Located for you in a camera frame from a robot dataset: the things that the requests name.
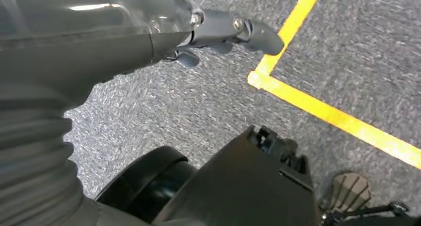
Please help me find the yellow floor tape square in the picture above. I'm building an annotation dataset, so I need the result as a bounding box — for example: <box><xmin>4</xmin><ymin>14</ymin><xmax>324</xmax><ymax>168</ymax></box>
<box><xmin>247</xmin><ymin>0</ymin><xmax>421</xmax><ymax>171</ymax></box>

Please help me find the grey robot foot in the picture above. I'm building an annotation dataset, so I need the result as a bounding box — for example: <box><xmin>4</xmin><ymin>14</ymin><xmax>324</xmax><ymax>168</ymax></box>
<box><xmin>320</xmin><ymin>172</ymin><xmax>421</xmax><ymax>226</ymax></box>

